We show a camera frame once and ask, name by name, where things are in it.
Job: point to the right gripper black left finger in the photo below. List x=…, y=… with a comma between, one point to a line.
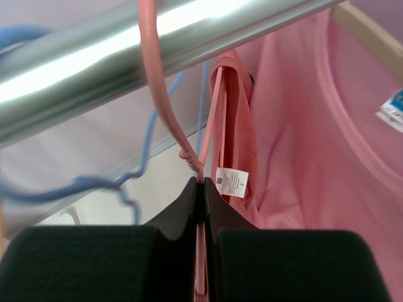
x=151, y=262

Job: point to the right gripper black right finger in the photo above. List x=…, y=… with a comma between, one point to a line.
x=249, y=264

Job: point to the coral red t shirt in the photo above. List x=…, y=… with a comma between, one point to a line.
x=230, y=132

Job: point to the pink wire hanger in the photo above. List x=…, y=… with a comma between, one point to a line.
x=151, y=55

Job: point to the light pink t shirt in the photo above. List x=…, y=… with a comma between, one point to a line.
x=325, y=157

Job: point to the beige wooden hanger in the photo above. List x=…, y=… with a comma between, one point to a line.
x=371, y=35

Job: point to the blue wire hanger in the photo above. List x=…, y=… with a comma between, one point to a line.
x=13, y=35

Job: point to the silver clothes rail bar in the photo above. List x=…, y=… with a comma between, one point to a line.
x=69, y=72

